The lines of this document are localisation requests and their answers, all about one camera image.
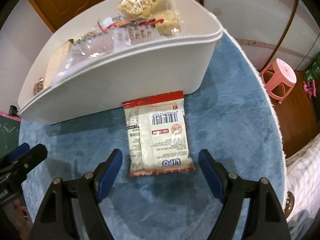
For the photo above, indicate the blue folded towel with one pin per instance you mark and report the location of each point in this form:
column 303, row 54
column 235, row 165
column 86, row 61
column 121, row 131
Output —
column 300, row 217

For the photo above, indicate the dark red dates packet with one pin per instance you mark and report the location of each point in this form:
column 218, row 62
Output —
column 147, row 22

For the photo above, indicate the large clear bread bag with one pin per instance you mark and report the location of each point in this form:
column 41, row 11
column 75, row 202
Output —
column 87, row 47

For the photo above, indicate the green bag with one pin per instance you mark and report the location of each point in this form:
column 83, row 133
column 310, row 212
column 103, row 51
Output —
column 313, row 71

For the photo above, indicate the pale blue wardrobe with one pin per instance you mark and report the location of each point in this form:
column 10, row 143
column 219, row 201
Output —
column 250, row 5

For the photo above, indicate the white plastic storage bin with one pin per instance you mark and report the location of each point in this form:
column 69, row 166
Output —
column 112, row 80

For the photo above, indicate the pink plastic stool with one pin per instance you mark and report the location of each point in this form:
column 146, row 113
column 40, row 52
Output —
column 282, row 67

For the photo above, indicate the tan wafer box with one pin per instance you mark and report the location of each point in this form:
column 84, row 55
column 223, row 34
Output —
column 56, row 65

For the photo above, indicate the brown glossy round object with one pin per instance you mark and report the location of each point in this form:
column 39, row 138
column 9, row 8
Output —
column 290, row 202

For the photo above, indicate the checked bed blanket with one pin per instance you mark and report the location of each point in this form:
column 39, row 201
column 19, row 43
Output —
column 305, row 167

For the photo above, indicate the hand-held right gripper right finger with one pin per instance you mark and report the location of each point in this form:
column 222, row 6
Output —
column 212, row 175

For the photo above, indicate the blue table cloth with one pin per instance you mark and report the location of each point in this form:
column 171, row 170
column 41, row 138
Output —
column 225, row 117

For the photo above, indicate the white cartoon snack bag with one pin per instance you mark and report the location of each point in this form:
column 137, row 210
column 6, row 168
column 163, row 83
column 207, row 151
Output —
column 137, row 33

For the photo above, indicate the green chalkboard easel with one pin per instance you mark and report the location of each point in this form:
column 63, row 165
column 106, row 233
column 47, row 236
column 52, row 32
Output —
column 8, row 130

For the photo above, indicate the pink toy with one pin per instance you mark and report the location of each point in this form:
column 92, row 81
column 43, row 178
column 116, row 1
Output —
column 309, row 88

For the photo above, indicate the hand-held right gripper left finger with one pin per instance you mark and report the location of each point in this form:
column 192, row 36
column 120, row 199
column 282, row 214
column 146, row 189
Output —
column 107, row 177

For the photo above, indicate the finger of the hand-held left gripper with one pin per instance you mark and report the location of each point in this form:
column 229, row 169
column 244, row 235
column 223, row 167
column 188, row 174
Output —
column 32, row 155
column 15, row 152

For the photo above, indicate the white packet with red ends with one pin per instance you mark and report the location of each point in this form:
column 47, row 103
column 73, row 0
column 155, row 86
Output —
column 162, row 135

